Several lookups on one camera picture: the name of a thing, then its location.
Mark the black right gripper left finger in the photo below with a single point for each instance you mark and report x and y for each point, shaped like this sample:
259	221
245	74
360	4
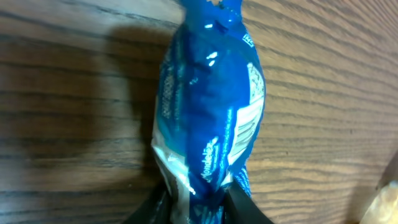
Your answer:
155	210

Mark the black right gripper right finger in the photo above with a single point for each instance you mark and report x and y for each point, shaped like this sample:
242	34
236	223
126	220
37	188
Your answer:
239	208

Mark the blue snack packet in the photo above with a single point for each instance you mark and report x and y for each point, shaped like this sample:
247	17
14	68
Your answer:
208	111

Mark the beige dried mushroom bag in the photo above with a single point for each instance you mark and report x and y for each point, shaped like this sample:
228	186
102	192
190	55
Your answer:
383	209

